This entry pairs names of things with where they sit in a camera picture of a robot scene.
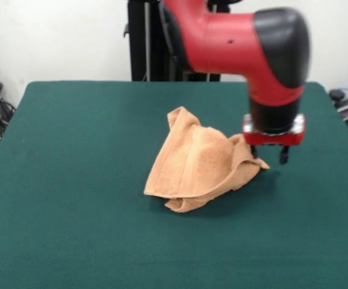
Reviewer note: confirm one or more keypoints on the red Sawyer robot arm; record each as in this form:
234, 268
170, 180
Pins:
228, 42

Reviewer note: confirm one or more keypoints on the tan terry towel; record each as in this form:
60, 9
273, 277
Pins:
192, 162

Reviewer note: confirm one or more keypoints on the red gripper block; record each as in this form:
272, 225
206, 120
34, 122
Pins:
273, 139

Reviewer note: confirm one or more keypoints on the dark green table cloth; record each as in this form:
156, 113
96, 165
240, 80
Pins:
71, 180

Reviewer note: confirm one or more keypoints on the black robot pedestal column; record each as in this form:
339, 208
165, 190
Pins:
138, 45

